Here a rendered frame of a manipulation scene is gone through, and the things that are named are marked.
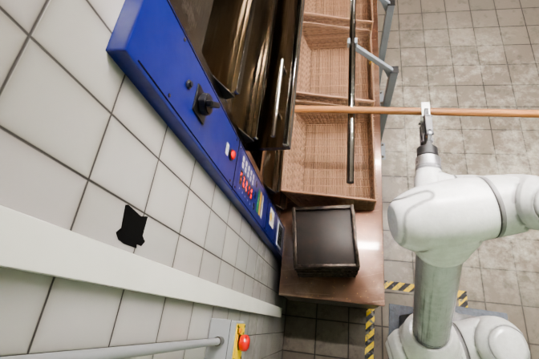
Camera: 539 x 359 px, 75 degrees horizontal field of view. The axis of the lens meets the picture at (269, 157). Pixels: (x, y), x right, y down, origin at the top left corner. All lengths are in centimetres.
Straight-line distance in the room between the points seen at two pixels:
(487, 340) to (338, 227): 70
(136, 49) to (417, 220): 59
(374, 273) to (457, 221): 118
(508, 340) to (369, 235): 87
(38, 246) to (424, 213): 64
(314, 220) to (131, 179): 118
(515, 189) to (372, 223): 122
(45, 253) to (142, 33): 32
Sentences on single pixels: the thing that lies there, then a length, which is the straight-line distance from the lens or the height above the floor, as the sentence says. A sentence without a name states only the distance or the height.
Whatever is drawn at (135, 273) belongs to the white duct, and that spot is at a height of 196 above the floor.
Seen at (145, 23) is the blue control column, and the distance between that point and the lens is 59.
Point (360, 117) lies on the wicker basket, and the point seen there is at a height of 65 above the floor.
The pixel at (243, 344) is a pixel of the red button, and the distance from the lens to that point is 103.
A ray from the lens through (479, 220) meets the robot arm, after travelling 80.
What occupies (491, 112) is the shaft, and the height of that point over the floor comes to 120.
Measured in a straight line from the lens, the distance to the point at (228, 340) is 100.
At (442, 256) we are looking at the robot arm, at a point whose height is 169.
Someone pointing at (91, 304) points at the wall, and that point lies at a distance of 56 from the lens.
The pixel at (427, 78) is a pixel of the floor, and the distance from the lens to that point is 320.
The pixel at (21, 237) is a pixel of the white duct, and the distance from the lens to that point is 42.
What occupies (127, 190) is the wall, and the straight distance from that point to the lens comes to 59.
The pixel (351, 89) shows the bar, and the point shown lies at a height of 117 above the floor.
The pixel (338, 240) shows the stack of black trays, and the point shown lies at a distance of 164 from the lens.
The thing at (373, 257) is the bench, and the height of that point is 58.
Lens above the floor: 248
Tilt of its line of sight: 63 degrees down
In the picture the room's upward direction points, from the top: 21 degrees counter-clockwise
